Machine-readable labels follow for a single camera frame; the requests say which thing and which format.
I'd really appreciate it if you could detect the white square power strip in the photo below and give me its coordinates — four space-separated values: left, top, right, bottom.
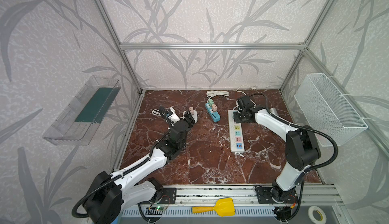
152 109 198 122

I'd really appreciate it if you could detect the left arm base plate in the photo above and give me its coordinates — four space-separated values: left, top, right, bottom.
141 188 177 205

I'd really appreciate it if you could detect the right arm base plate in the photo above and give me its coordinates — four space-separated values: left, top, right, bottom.
254 186 299 204

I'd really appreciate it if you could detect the clear plastic wall shelf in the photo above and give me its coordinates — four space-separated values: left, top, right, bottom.
43 76 121 146

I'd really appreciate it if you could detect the blue power strip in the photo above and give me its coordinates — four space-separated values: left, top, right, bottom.
205 90 230 123

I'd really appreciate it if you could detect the white wire basket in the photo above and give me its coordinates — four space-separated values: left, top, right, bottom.
294 73 368 146

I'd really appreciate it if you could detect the white tape roll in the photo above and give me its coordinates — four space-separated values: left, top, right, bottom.
308 206 327 224

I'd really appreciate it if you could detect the aluminium frame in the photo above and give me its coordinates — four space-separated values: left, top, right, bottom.
99 0 389 224

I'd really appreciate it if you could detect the white long power strip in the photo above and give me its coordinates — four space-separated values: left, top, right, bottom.
228 106 245 155

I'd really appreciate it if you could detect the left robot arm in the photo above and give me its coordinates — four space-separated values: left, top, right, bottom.
71 106 198 224

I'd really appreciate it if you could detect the silver hair dryer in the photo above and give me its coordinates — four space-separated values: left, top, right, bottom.
270 108 278 116

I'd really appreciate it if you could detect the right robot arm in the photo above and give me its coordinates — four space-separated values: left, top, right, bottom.
233 93 338 203

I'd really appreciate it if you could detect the yellow toy shovel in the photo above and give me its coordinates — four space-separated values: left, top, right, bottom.
192 198 235 217

